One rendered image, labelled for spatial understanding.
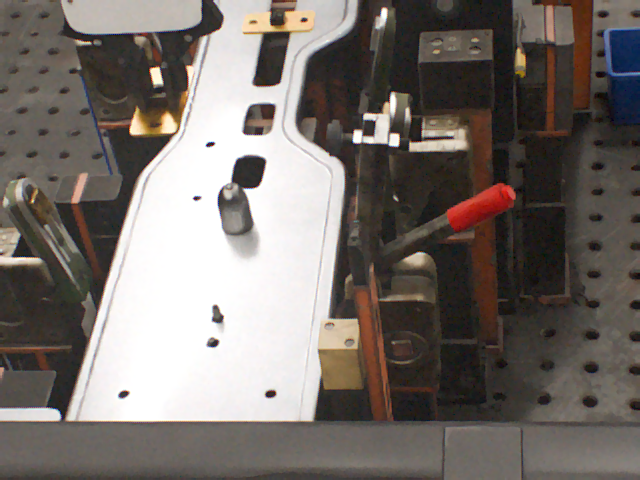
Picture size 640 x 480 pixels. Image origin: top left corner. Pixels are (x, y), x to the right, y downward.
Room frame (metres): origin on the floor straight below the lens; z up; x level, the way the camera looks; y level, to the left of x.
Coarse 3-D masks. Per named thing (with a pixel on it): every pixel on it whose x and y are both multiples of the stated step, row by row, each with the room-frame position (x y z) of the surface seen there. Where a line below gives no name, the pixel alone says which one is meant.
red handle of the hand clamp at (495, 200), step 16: (496, 192) 0.76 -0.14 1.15; (512, 192) 0.77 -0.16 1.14; (464, 208) 0.77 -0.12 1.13; (480, 208) 0.76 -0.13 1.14; (496, 208) 0.76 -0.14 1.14; (432, 224) 0.78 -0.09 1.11; (448, 224) 0.77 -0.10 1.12; (464, 224) 0.76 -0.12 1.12; (400, 240) 0.79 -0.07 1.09; (416, 240) 0.78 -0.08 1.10; (432, 240) 0.77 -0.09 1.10; (384, 256) 0.78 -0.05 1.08; (400, 256) 0.78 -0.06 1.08
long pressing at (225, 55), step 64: (256, 0) 1.33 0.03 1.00; (320, 0) 1.31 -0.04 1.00; (192, 64) 1.23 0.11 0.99; (256, 64) 1.20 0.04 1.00; (192, 128) 1.11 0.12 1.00; (192, 192) 1.00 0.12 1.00; (256, 192) 0.99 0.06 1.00; (320, 192) 0.97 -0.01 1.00; (128, 256) 0.92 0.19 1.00; (192, 256) 0.91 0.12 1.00; (256, 256) 0.89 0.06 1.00; (320, 256) 0.88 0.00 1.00; (128, 320) 0.84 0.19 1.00; (192, 320) 0.82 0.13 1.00; (256, 320) 0.81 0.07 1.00; (320, 320) 0.79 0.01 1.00; (128, 384) 0.76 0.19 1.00; (192, 384) 0.75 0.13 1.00; (256, 384) 0.73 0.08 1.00; (320, 384) 0.72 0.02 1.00
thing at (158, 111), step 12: (156, 72) 0.86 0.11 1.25; (192, 72) 0.85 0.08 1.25; (156, 84) 0.83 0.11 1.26; (156, 96) 0.81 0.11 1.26; (156, 108) 0.81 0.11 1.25; (168, 108) 0.81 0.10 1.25; (180, 108) 0.81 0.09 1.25; (144, 120) 0.80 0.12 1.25; (156, 120) 0.80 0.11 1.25; (168, 120) 0.79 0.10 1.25; (180, 120) 0.79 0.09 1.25; (132, 132) 0.79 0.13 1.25; (144, 132) 0.78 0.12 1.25; (156, 132) 0.78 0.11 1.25; (168, 132) 0.78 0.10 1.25
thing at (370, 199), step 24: (336, 120) 0.80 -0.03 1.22; (384, 120) 0.80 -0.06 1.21; (336, 144) 0.78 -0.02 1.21; (360, 144) 0.77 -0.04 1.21; (384, 144) 0.77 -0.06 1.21; (408, 144) 0.78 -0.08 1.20; (360, 168) 0.77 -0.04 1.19; (384, 168) 0.77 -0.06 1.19; (360, 192) 0.77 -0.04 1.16; (384, 192) 0.77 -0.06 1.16; (360, 216) 0.77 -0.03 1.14
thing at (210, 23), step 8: (208, 0) 0.81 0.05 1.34; (208, 8) 0.80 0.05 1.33; (216, 8) 0.81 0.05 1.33; (208, 16) 0.80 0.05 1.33; (216, 16) 0.80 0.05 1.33; (200, 24) 0.81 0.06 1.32; (208, 24) 0.80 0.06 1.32; (216, 24) 0.80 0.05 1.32; (200, 32) 0.81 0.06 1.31; (208, 32) 0.80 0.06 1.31
